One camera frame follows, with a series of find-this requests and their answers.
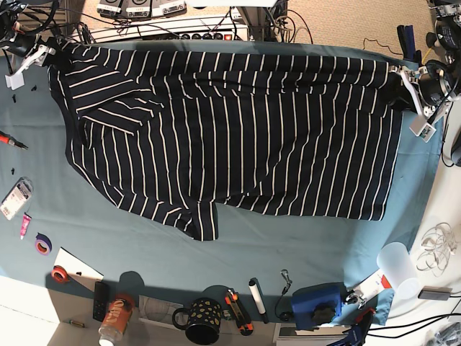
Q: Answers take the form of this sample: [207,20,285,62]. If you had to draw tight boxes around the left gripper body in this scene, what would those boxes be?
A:
[419,72,454,106]

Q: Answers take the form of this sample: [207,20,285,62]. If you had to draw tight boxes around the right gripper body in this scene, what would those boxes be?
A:
[9,39,36,58]

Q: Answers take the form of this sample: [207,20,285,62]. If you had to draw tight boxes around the navy white striped t-shirt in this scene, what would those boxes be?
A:
[48,42,402,241]

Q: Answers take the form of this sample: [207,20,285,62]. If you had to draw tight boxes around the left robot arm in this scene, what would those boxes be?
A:
[392,1,460,121]

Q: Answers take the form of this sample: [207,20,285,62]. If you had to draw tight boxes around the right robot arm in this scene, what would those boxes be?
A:
[1,1,61,58]

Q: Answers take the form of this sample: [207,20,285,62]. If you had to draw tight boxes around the blue black clamp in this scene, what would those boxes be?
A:
[396,25,422,66]

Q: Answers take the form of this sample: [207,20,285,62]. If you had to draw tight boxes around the clear plastic screw box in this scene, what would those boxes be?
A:
[1,177,33,221]

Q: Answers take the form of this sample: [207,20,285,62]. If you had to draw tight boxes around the teal table cloth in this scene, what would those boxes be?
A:
[1,40,440,306]

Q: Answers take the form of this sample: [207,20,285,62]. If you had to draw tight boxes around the translucent plastic cup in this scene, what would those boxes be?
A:
[377,242,421,300]

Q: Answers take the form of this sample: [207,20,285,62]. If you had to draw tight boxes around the pink glue tube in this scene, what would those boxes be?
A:
[19,213,32,240]

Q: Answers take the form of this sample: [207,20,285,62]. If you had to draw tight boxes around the white power strip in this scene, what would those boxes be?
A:
[90,14,249,43]

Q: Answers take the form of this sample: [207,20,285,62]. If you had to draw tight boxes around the white red card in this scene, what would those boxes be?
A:
[353,269,392,301]

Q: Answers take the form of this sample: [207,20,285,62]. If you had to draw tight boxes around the purple tape roll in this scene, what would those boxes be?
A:
[35,233,52,255]

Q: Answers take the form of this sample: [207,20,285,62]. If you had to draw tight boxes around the grey small box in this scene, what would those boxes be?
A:
[418,287,452,301]

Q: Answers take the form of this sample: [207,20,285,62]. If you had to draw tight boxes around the blue clamp block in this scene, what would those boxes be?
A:
[290,284,344,330]

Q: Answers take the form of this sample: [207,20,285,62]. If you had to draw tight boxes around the orange tape roll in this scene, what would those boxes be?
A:
[51,265,70,284]

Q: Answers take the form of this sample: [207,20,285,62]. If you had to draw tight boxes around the white paper sheet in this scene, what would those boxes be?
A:
[54,247,104,280]

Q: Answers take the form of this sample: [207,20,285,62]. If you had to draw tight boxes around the white black marker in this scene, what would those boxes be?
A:
[249,278,269,324]

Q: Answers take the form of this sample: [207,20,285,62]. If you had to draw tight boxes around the black remote control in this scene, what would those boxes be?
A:
[93,281,109,322]

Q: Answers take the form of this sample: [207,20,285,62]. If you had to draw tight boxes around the orange black utility knife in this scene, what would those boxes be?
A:
[225,288,254,337]

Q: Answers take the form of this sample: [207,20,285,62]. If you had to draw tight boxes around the orange drink bottle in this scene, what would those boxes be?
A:
[99,293,135,346]

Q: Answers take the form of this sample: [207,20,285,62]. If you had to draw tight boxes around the black mug yellow pattern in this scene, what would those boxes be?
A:
[171,298,222,345]

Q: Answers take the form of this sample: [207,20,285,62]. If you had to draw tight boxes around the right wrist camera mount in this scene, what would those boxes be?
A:
[5,44,57,90]

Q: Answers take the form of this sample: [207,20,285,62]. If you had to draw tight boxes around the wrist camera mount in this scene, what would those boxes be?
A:
[5,44,57,90]
[388,61,457,143]

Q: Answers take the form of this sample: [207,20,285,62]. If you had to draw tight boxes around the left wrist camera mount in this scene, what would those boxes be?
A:
[388,61,457,143]

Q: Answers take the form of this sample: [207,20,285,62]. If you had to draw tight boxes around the orange handled screwdriver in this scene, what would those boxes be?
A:
[0,133,28,150]

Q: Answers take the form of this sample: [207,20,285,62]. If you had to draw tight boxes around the white cable bundle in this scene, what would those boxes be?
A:
[416,222,458,278]

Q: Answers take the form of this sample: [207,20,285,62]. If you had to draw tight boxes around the black lanyard with clip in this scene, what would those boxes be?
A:
[274,268,293,323]

